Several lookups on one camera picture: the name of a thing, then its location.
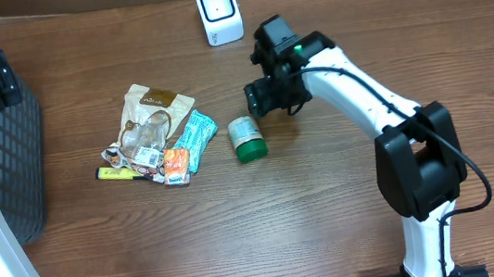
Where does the orange snack packet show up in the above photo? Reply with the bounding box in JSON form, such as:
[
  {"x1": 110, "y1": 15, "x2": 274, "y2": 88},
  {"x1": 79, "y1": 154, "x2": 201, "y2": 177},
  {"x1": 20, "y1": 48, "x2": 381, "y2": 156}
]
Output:
[{"x1": 163, "y1": 148, "x2": 190, "y2": 185}]

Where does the dark grey plastic basket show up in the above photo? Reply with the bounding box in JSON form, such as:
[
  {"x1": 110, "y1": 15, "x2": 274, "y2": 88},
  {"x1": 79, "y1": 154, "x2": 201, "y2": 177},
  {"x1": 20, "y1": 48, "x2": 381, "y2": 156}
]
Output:
[{"x1": 0, "y1": 70, "x2": 47, "y2": 246}]

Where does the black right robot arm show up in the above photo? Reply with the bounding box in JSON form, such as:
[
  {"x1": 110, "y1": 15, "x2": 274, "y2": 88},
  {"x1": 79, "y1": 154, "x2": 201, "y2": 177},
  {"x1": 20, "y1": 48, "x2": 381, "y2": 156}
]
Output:
[{"x1": 244, "y1": 15, "x2": 488, "y2": 277}]

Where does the white barcode scanner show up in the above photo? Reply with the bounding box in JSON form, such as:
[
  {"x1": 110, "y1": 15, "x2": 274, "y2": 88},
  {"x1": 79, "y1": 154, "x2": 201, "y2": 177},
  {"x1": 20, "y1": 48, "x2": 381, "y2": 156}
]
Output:
[{"x1": 195, "y1": 0, "x2": 245, "y2": 47}]

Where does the green lid white jar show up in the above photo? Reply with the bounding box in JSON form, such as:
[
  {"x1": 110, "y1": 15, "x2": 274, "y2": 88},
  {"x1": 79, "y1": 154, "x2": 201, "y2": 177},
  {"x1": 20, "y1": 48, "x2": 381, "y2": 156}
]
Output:
[{"x1": 228, "y1": 116, "x2": 268, "y2": 163}]

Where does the beige Pantree snack bag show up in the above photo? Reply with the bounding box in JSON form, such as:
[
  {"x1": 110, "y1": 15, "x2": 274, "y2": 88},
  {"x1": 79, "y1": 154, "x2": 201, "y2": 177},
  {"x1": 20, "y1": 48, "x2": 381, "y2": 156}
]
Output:
[{"x1": 101, "y1": 84, "x2": 196, "y2": 183}]

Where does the yellow and blue bar packet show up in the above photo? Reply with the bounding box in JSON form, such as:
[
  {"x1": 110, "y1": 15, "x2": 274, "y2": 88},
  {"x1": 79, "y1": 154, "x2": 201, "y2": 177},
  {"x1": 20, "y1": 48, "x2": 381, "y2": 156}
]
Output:
[{"x1": 95, "y1": 167, "x2": 147, "y2": 181}]

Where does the teal snack packet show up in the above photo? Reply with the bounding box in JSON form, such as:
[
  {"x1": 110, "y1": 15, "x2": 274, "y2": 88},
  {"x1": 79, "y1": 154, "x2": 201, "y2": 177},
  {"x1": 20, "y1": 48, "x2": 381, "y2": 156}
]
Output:
[{"x1": 173, "y1": 110, "x2": 218, "y2": 173}]

